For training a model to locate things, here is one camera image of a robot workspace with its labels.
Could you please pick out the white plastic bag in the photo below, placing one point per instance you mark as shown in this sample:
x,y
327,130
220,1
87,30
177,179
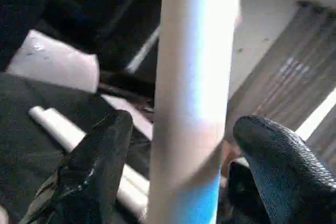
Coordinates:
x,y
58,64

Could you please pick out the flat white board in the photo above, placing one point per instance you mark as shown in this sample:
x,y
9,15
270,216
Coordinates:
x,y
131,114

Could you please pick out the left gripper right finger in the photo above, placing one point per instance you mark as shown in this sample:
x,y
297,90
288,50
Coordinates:
x,y
294,171

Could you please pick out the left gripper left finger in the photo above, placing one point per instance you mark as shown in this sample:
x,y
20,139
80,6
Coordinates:
x,y
86,177

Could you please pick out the black work mat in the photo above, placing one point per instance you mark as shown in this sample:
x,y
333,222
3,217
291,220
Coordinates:
x,y
31,129

